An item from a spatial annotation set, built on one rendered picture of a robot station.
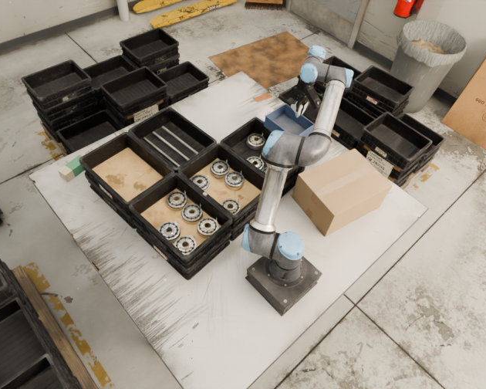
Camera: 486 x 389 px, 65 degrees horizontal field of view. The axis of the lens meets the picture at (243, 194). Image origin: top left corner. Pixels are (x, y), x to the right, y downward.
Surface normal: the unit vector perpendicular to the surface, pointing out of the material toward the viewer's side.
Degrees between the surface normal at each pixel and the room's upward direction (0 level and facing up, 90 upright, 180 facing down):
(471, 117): 73
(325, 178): 0
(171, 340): 0
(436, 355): 0
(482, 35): 90
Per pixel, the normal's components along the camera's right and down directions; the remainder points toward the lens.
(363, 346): 0.07, -0.60
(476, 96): -0.69, 0.36
